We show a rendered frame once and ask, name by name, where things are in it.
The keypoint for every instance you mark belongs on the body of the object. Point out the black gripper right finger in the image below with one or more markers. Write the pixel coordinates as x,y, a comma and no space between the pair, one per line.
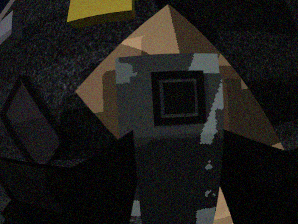
259,182

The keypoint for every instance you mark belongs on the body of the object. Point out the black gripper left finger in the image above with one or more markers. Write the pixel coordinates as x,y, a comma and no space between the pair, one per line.
100,190

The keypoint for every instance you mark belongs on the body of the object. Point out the yellow rectangular block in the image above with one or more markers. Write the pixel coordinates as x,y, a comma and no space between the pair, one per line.
84,13

